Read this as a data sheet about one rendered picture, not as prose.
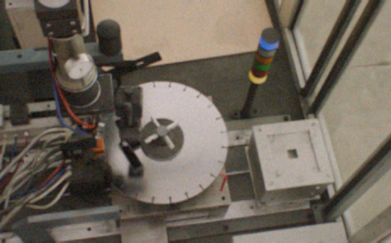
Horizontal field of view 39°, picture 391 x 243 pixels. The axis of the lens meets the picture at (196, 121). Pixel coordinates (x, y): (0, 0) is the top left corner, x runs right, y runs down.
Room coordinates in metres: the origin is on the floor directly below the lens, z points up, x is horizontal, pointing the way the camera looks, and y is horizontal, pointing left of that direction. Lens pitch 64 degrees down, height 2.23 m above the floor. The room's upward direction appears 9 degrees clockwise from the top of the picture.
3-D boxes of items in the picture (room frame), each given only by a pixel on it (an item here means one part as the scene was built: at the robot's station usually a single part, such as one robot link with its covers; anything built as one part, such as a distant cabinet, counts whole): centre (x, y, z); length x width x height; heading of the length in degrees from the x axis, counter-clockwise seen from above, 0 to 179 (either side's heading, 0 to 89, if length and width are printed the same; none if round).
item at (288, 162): (0.59, -0.26, 0.82); 0.18 x 0.18 x 0.15; 16
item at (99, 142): (0.50, 0.27, 0.95); 0.10 x 0.03 x 0.07; 106
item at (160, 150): (0.55, 0.08, 0.96); 0.11 x 0.11 x 0.03
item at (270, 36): (0.76, -0.14, 1.14); 0.05 x 0.04 x 0.03; 16
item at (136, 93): (0.51, 0.14, 1.17); 0.06 x 0.05 x 0.20; 97
